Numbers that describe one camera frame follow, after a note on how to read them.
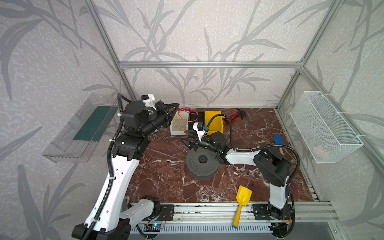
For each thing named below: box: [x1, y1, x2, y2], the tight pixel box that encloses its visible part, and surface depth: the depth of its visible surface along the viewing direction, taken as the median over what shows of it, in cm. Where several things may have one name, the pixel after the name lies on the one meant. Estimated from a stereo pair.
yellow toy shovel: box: [232, 185, 252, 228], surface depth 80 cm
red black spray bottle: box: [229, 108, 247, 121], surface depth 118 cm
